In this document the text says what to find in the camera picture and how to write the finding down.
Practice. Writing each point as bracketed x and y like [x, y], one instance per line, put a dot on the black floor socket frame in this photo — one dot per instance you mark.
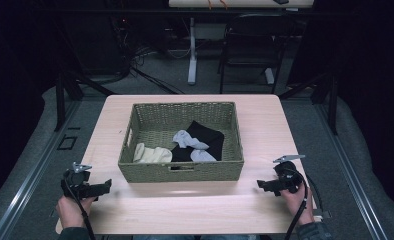
[59, 143]

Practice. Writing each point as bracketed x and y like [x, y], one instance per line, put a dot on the black chair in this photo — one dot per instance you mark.
[255, 33]

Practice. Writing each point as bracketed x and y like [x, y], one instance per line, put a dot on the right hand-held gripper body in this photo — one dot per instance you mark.
[290, 178]

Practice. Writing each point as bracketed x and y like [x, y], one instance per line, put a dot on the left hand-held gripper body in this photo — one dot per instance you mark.
[76, 185]

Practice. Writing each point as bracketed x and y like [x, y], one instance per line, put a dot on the white desk leg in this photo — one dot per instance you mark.
[192, 53]
[269, 76]

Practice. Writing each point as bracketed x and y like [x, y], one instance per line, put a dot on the grey sock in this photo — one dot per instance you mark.
[185, 138]
[202, 156]

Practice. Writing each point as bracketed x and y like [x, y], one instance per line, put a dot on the olive woven basket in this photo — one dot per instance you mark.
[158, 124]

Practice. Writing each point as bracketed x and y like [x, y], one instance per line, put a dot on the person's right hand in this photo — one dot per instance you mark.
[300, 205]

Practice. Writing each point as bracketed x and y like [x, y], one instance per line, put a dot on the black frame stand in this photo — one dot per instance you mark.
[332, 103]
[61, 100]

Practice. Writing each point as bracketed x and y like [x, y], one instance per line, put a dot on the metal floor rail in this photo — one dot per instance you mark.
[350, 170]
[35, 170]

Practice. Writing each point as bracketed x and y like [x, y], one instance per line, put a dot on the cream sock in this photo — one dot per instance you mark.
[156, 155]

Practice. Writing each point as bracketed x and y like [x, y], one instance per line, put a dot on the person's left hand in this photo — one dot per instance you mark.
[71, 211]

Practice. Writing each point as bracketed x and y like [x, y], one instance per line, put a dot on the black cloth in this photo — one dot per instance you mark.
[207, 135]

